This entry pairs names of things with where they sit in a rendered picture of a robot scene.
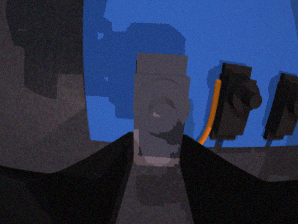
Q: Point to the blue flat deck plate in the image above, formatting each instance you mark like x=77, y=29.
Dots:
x=250, y=45

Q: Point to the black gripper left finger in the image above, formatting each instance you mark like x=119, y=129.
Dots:
x=89, y=192

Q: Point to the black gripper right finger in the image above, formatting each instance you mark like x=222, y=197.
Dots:
x=220, y=193

